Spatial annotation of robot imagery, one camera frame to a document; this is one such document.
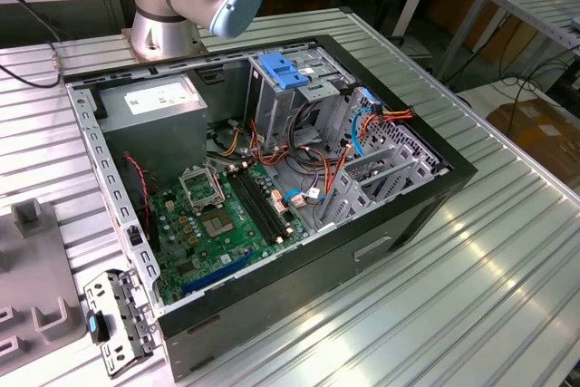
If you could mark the grey metal disk bay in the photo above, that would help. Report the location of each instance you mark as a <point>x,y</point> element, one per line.
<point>358,194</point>

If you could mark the black RAM slot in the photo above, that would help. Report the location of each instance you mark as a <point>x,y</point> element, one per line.
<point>250,203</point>
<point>268,203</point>
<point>262,203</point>
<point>256,203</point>

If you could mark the grey metal drive cage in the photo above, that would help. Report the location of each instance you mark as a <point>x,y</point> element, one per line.
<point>276,110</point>

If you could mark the green motherboard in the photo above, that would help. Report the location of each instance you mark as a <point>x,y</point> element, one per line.
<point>235,242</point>

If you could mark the blue plastic drive latch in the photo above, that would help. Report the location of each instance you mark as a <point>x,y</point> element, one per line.
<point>281,72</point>

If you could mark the black PC case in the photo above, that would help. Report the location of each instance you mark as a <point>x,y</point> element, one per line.
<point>294,296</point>

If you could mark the blue expansion slot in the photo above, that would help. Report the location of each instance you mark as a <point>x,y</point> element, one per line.
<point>217,274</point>

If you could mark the grey power supply unit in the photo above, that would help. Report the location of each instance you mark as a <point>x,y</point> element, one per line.
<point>154,133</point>

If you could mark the large brown cardboard box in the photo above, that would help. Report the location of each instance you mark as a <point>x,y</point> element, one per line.
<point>534,133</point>

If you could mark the black latch blue button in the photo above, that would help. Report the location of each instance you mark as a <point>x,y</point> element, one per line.
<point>93,326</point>

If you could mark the grey parts rack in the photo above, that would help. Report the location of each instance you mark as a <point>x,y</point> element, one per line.
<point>36,269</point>

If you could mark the grey metal retention bracket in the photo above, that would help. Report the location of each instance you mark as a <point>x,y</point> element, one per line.
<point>127,314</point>

